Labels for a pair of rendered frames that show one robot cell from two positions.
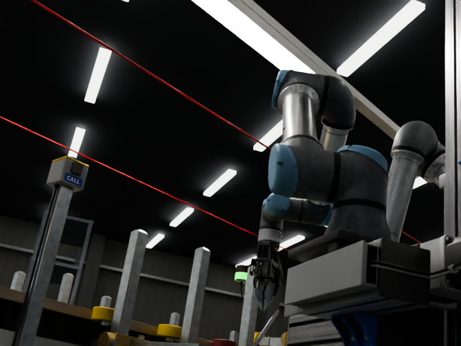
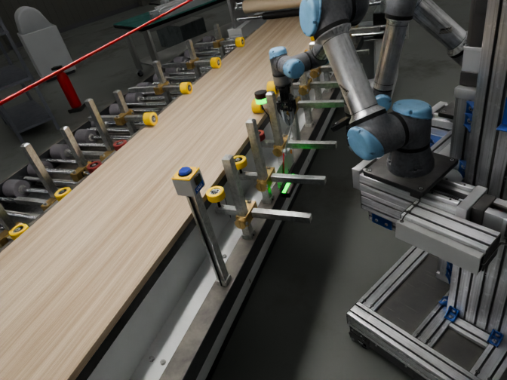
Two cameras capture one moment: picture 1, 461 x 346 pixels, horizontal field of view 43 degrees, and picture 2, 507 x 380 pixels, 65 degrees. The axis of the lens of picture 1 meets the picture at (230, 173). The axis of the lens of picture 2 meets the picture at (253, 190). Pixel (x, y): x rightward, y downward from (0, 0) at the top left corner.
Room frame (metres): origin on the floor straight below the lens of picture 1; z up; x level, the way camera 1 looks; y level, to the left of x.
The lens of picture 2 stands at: (0.32, 0.52, 1.85)
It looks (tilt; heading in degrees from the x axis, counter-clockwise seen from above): 35 degrees down; 344
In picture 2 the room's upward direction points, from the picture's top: 14 degrees counter-clockwise
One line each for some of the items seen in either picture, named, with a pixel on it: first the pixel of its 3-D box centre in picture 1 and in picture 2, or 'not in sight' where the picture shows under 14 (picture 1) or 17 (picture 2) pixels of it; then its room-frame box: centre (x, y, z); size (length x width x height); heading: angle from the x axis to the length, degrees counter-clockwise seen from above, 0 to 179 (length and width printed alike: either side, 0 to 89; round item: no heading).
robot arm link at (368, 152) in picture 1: (357, 179); (410, 122); (1.21, -0.29, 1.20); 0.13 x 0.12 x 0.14; 90
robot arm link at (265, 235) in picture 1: (270, 238); (282, 78); (1.85, -0.16, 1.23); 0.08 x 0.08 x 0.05
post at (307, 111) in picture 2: not in sight; (305, 97); (2.30, -0.49, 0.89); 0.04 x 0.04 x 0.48; 44
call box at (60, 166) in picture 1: (67, 176); (188, 182); (1.42, 0.41, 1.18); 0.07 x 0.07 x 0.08; 44
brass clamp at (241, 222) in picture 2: (123, 345); (246, 214); (1.61, 0.21, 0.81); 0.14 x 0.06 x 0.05; 134
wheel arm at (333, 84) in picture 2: not in sight; (311, 84); (2.30, -0.54, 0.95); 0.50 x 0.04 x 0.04; 44
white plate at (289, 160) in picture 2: not in sight; (285, 167); (1.91, -0.13, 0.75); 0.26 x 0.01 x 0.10; 134
